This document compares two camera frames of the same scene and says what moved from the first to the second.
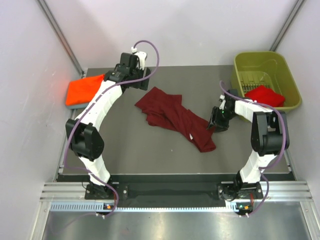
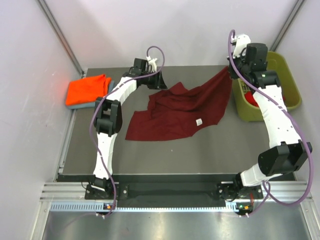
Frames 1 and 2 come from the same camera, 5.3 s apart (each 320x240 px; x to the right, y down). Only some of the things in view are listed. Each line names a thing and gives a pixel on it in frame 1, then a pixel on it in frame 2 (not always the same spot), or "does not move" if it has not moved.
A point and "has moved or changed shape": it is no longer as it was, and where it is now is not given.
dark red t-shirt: [166, 109] has moved or changed shape
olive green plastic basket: [269, 69] does not move
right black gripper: [221, 126] → [241, 57]
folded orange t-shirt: [82, 90] does not move
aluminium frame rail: [296, 191] does not move
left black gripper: [142, 83] → [158, 82]
